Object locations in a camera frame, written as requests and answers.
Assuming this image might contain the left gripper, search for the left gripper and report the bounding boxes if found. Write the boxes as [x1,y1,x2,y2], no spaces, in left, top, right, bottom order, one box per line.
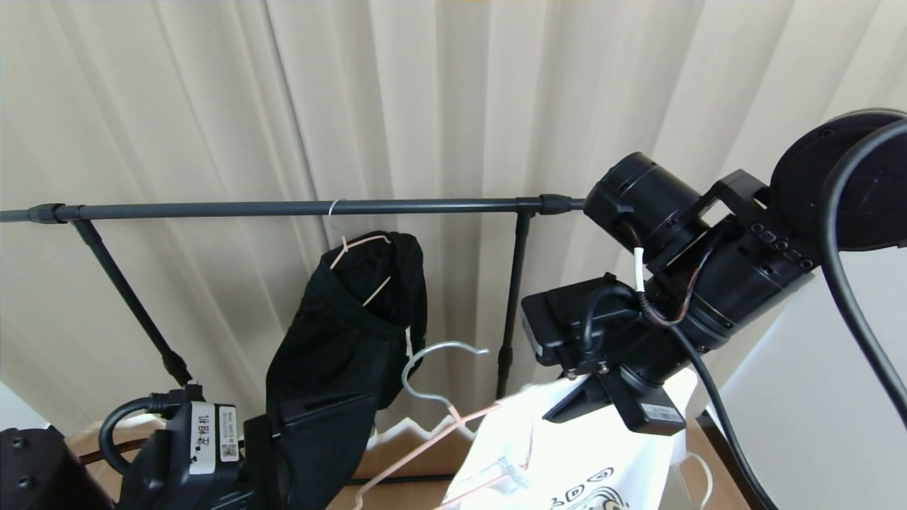
[241,414,286,510]

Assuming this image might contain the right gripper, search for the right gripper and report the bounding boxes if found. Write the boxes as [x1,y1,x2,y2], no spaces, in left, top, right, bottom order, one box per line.
[599,333,702,437]

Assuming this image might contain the white garment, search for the white garment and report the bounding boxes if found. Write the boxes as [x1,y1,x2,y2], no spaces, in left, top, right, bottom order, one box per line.
[441,368,699,510]

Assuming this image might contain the black shorts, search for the black shorts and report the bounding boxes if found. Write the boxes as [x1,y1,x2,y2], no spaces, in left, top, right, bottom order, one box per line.
[266,230,429,510]

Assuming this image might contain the pink clothes hanger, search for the pink clothes hanger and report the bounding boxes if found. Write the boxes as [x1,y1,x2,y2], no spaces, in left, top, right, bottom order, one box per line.
[327,199,395,307]
[352,341,532,510]

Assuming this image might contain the white laundry basket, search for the white laundry basket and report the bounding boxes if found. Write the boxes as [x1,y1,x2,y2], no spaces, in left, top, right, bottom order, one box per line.
[679,450,714,510]

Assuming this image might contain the black clothes rack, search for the black clothes rack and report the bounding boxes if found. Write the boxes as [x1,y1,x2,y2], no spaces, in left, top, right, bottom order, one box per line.
[0,193,590,489]

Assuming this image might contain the beige curtain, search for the beige curtain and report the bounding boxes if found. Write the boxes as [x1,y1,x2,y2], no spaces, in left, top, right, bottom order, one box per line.
[0,0,907,443]

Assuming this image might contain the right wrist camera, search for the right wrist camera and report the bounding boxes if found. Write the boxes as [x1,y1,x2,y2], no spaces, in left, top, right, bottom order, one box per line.
[521,275,642,376]

